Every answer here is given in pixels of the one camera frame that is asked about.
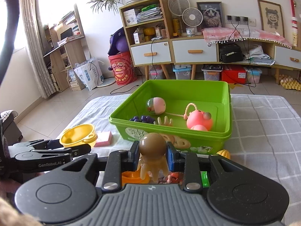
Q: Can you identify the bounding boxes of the wooden white drawer cabinet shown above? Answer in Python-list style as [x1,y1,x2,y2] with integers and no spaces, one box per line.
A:
[119,0,300,73]

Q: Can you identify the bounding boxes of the white desk fan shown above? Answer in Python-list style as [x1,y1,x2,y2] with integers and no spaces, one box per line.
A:
[182,8,203,27]

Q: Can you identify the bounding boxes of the purple toy grapes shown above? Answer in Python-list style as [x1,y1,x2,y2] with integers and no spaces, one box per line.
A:
[130,115,155,124]

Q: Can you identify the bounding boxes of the black bag on shelf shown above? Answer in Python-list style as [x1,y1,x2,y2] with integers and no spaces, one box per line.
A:
[219,43,243,63]

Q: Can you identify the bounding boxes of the pink pig squeeze toy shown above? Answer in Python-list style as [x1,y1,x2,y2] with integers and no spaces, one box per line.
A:
[166,102,214,132]

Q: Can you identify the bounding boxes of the framed cartoon drawing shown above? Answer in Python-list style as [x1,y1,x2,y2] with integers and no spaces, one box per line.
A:
[257,0,285,37]

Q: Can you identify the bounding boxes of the grey checked table cloth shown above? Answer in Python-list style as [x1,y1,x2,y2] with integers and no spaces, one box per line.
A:
[67,94,300,225]

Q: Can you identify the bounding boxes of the pink checked cloth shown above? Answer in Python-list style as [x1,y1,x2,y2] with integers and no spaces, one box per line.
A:
[202,27,292,49]

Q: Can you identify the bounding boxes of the yellow toy pot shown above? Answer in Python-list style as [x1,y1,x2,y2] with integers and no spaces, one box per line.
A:
[59,124,98,148]

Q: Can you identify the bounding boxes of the orange toy dish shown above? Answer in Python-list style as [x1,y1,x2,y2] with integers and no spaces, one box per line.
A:
[122,170,150,186]

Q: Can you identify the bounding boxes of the red printed bag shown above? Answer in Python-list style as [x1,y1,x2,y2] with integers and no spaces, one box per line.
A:
[108,51,137,86]

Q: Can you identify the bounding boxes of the white paper shopping bag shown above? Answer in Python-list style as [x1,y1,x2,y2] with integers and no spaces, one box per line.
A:
[74,57,104,91]

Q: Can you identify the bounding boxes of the framed cat picture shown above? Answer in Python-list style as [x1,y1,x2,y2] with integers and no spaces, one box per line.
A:
[196,2,224,29]

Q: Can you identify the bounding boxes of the toy corn cob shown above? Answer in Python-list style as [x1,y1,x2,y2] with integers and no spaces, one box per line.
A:
[217,150,231,159]

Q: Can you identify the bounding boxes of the yellow egg tray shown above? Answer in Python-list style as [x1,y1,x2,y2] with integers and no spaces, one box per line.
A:
[278,75,301,91]

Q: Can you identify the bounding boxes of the pink clear egg toy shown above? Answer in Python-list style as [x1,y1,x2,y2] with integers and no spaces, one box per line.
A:
[146,97,166,115]

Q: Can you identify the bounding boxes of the green plastic storage box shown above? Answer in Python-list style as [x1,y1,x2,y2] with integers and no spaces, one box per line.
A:
[109,80,232,154]

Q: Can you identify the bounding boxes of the red cardboard box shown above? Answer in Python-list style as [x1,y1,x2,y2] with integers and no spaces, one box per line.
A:
[221,64,246,84]

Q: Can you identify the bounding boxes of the tan rubber hand toy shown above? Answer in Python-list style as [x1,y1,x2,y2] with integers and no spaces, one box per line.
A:
[157,116,173,127]

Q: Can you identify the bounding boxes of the wooden desk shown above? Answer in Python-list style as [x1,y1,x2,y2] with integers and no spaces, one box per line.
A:
[43,5,86,92]

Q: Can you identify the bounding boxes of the pink sticky note block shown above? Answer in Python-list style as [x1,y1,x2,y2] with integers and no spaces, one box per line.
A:
[95,131,113,147]

